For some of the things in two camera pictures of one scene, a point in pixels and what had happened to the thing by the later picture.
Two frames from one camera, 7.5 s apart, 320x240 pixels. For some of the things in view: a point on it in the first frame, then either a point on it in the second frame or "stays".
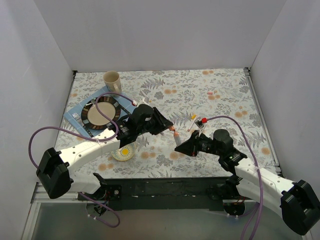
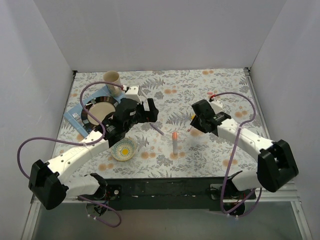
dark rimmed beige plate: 92,119 stays
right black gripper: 194,143 to 198,123
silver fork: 76,116 stays
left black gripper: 157,120 to 144,112
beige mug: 112,81 stays
